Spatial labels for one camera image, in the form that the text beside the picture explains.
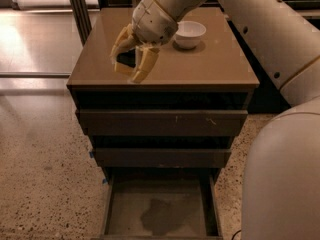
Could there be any dark vertical post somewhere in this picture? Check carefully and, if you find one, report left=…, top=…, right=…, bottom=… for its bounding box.
left=69, top=0, right=92, bottom=45

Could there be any middle drawer front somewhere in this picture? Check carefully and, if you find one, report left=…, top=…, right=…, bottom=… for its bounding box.
left=92, top=148, right=231, bottom=168

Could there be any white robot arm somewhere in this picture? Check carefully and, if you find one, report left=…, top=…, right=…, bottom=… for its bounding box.
left=111, top=0, right=320, bottom=240

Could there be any green and yellow sponge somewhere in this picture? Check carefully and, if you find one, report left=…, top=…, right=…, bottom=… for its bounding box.
left=114, top=50, right=136, bottom=77

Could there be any brown drawer cabinet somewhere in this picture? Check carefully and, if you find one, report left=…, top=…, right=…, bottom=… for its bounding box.
left=66, top=6, right=261, bottom=240

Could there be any top drawer front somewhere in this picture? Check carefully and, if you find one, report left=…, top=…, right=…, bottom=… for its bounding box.
left=76, top=109, right=248, bottom=137

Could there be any white ceramic bowl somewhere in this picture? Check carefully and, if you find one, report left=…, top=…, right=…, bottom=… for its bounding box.
left=174, top=21, right=206, bottom=49

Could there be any open bottom drawer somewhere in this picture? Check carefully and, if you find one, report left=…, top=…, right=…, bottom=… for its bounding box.
left=99, top=170, right=223, bottom=240

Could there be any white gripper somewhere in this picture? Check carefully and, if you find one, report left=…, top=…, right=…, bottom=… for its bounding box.
left=110, top=0, right=178, bottom=84

